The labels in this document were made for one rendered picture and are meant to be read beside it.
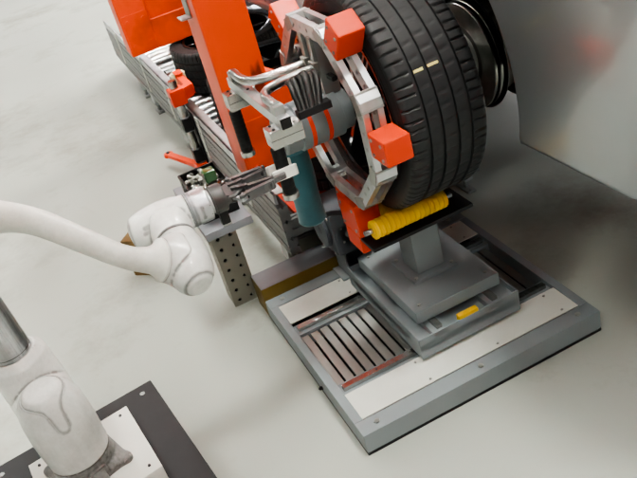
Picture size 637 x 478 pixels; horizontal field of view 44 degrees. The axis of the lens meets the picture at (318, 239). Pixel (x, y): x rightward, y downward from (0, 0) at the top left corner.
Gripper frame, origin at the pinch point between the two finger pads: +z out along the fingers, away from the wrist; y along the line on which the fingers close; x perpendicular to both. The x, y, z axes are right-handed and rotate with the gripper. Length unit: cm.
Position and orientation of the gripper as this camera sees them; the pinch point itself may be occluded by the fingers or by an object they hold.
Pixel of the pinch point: (282, 170)
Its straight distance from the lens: 203.3
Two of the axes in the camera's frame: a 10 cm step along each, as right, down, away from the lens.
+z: 8.8, -4.1, 2.3
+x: -2.4, -8.1, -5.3
